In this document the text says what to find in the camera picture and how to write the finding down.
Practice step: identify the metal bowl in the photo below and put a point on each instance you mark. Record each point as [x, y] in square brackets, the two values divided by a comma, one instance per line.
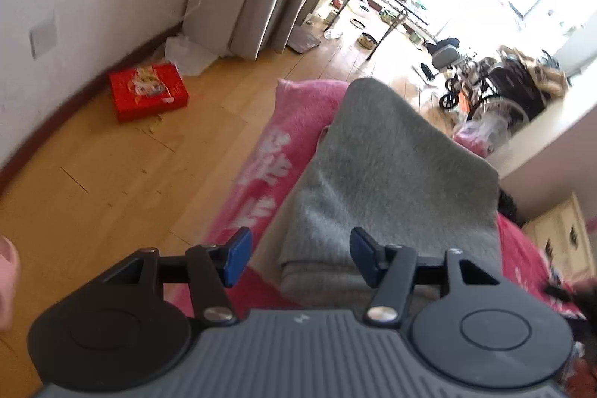
[368, 40]
[357, 23]

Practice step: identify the white plastic bag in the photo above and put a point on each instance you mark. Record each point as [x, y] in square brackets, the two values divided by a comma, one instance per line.
[191, 55]

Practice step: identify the cream nightstand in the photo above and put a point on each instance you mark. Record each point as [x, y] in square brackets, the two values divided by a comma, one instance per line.
[559, 230]

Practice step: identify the wheelchair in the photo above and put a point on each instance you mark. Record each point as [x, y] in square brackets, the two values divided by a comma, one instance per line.
[508, 85]

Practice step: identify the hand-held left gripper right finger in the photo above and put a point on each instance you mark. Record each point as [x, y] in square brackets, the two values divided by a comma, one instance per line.
[364, 256]

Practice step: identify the pink floral blanket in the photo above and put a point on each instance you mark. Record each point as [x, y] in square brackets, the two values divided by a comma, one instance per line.
[303, 109]

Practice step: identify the grey flat board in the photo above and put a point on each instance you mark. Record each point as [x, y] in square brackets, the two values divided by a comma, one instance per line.
[304, 40]

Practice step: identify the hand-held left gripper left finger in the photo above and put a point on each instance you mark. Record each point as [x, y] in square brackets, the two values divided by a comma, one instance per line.
[237, 256]

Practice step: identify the clear plastic bag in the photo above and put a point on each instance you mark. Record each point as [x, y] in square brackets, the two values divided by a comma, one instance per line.
[480, 132]

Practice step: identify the red gift box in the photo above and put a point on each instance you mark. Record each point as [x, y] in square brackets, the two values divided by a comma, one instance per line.
[149, 92]

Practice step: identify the pink slipper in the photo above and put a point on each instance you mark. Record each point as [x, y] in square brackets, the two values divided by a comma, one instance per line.
[8, 281]

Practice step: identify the wall switch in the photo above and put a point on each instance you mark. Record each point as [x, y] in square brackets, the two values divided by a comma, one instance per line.
[44, 36]

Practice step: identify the grey sweatpants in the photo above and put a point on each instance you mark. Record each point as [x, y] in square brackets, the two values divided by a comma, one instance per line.
[382, 174]

